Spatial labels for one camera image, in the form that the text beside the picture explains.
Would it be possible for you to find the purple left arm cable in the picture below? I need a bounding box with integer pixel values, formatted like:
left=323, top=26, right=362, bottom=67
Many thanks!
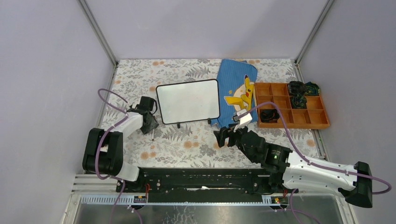
left=94, top=89, right=129, bottom=224

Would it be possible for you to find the black orange cloth roll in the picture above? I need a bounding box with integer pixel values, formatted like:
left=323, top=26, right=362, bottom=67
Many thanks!
left=259, top=109, right=280, bottom=123

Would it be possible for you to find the orange compartment tray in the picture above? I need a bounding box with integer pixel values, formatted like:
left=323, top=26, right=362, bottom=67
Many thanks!
left=255, top=83, right=330, bottom=129

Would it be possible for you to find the blue Pikachu cloth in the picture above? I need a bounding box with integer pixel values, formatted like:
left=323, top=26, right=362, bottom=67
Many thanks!
left=213, top=59, right=258, bottom=128

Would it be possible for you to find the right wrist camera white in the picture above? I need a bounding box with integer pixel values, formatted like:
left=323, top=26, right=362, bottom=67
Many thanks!
left=233, top=109, right=252, bottom=132

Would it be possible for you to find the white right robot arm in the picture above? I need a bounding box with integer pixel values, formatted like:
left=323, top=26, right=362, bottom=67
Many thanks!
left=213, top=127, right=373, bottom=208

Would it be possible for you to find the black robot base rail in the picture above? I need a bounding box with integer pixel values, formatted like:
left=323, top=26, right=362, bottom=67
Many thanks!
left=74, top=167, right=349, bottom=206

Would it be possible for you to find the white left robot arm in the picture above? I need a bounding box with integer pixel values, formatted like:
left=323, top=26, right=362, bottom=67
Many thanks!
left=82, top=96, right=159, bottom=192

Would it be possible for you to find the white whiteboard black frame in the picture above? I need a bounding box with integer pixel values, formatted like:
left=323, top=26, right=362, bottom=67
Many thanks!
left=156, top=79, right=220, bottom=125

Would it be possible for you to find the floral tablecloth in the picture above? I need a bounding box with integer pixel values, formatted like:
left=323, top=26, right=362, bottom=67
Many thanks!
left=109, top=59, right=320, bottom=168

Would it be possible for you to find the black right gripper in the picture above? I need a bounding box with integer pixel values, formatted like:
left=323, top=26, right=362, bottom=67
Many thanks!
left=213, top=121, right=257, bottom=163

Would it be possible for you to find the dark patterned cloth roll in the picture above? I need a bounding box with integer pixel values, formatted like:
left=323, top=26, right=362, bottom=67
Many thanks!
left=290, top=94, right=307, bottom=109
left=305, top=82, right=320, bottom=96
left=287, top=81, right=307, bottom=96

